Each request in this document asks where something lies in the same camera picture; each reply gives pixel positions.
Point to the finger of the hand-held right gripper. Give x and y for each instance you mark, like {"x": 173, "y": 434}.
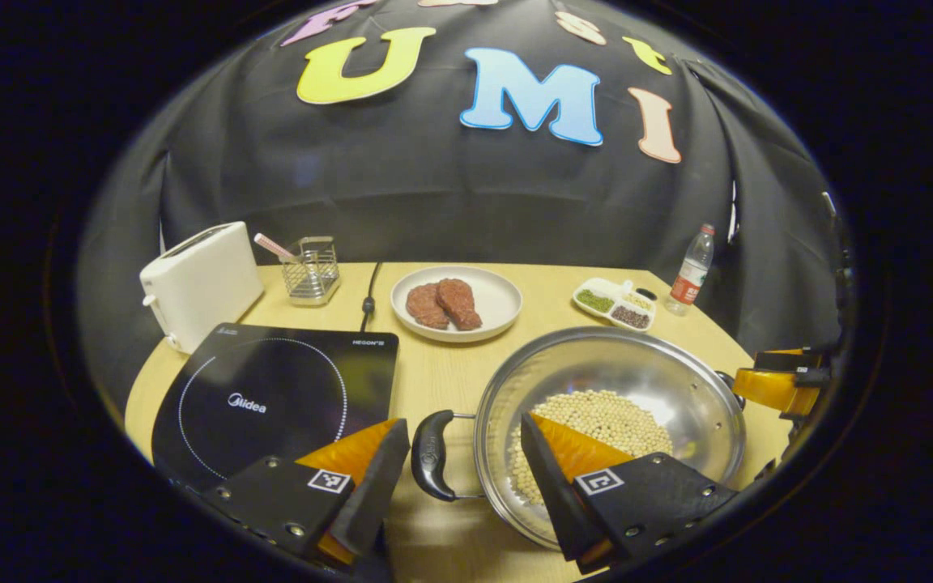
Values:
{"x": 790, "y": 360}
{"x": 774, "y": 390}

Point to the white toaster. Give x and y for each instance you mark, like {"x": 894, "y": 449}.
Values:
{"x": 203, "y": 283}

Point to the pile of soybeans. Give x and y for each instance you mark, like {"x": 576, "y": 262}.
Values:
{"x": 596, "y": 417}

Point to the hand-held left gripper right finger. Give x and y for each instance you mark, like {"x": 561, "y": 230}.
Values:
{"x": 551, "y": 494}

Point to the raw meat steak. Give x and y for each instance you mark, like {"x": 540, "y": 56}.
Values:
{"x": 426, "y": 306}
{"x": 460, "y": 304}

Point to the clear bottle with red label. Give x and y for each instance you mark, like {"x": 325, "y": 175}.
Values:
{"x": 689, "y": 279}

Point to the black induction cooktop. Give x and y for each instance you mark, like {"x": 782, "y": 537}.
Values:
{"x": 272, "y": 389}

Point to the white divided dish with beans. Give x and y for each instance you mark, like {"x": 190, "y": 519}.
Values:
{"x": 608, "y": 304}

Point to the small black cap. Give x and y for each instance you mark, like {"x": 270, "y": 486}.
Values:
{"x": 646, "y": 294}

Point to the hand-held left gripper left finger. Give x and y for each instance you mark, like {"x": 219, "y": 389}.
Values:
{"x": 373, "y": 494}

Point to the white round plate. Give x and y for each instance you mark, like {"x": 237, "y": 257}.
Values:
{"x": 499, "y": 304}

